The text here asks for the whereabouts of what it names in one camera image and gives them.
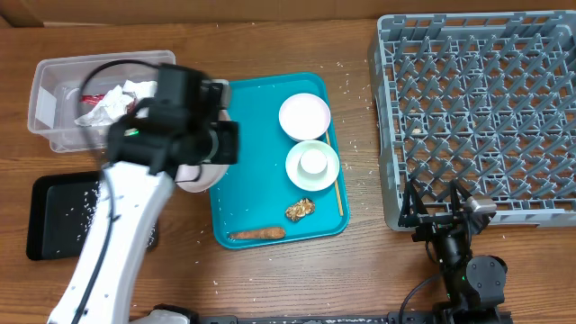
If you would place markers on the golden brown food scrap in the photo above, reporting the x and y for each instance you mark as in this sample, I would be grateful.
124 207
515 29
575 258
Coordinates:
300 210

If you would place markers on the brown carrot stick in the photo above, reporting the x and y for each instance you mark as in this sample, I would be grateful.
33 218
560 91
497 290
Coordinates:
271 233

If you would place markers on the grey dishwasher rack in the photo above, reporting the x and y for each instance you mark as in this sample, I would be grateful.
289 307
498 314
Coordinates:
487 99

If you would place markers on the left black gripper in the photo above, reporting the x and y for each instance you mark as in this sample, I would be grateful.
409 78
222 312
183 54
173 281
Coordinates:
226 152

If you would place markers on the red snack wrapper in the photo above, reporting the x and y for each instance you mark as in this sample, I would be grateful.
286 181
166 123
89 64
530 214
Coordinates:
92 98

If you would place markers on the black plastic tray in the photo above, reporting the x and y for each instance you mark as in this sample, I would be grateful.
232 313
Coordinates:
61 214

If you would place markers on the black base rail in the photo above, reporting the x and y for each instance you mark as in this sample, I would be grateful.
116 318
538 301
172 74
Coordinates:
306 320

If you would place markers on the small white cup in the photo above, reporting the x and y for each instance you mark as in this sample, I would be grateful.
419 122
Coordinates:
313 161

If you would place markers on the large white plate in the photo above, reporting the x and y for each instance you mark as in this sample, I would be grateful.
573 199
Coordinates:
195 179

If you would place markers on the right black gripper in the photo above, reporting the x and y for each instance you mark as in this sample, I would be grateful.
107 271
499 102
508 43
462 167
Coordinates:
432 225

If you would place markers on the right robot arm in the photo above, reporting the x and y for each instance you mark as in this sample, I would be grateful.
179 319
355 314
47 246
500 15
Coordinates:
474 284

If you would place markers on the teal serving tray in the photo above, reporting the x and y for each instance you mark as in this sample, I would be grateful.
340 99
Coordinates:
255 193

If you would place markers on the white bowl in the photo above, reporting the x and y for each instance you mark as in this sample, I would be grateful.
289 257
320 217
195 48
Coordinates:
304 116

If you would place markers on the white tissue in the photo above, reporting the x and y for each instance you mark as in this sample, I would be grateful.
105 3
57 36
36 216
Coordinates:
102 115
138 91

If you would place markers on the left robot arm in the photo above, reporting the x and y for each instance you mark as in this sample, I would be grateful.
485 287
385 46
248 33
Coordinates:
137 181

